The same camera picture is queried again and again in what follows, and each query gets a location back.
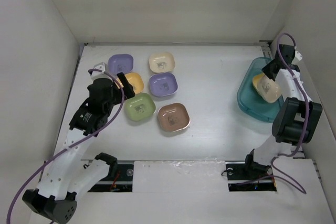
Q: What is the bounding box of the yellow plate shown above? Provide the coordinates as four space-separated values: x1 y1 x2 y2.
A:
252 73 264 91
125 72 144 95

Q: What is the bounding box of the green plate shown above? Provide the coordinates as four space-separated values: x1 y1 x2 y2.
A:
124 93 156 121

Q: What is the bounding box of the purple plate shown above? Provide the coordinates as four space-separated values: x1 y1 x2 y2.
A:
149 72 178 97
108 54 134 74

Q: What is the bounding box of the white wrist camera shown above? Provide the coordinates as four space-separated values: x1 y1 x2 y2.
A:
90 62 109 81
292 50 303 65

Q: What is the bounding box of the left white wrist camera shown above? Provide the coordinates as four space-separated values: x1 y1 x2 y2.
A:
90 62 109 81

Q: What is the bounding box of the cream plate back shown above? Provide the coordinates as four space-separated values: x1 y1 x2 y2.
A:
149 52 175 73

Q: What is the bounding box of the brown plate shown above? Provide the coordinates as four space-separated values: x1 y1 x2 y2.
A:
158 103 191 132

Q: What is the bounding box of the cream plate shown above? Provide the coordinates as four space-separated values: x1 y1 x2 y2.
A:
149 52 175 73
257 75 282 103

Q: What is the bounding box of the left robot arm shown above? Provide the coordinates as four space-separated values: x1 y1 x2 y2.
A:
22 71 135 223

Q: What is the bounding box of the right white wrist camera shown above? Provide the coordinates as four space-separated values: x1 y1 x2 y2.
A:
292 50 303 65

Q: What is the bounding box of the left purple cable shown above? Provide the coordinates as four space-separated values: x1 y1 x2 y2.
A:
6 68 125 224

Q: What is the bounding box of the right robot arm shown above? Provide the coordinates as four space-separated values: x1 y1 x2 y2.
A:
243 45 322 180

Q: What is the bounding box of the yellow plate on table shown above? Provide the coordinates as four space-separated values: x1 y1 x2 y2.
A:
125 72 144 95

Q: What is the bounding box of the teal plastic bin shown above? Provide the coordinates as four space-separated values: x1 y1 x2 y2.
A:
237 57 284 123

